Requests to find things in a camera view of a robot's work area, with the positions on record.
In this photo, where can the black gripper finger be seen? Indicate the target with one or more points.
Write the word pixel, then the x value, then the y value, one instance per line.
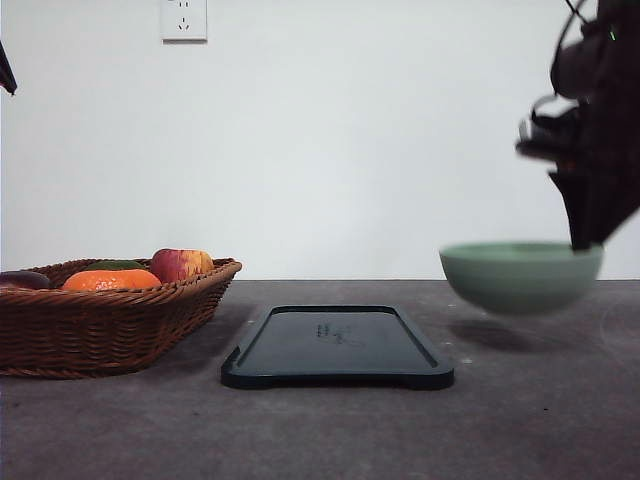
pixel 7 77
pixel 613 196
pixel 576 188

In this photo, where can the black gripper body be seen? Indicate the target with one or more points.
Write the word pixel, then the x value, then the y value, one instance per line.
pixel 601 136

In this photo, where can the light green ceramic bowl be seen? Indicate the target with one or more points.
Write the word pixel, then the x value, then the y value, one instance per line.
pixel 517 277

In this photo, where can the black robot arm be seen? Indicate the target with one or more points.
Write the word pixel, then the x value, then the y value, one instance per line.
pixel 609 15

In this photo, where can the brown wicker basket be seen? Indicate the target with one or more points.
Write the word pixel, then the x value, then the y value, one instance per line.
pixel 79 318

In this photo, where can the dark purple fruit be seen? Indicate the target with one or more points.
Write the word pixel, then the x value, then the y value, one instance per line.
pixel 25 279

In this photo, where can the green round fruit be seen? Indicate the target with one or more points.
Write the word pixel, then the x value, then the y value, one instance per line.
pixel 115 265

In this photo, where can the orange mandarin fruit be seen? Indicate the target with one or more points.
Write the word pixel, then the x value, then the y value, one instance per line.
pixel 114 279

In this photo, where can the red yellow apple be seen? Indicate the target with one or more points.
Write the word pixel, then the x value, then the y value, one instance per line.
pixel 170 263

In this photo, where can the dark green rectangular tray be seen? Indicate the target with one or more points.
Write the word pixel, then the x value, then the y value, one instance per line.
pixel 334 345

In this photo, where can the white wall socket left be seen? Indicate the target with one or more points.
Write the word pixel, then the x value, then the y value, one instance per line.
pixel 183 22

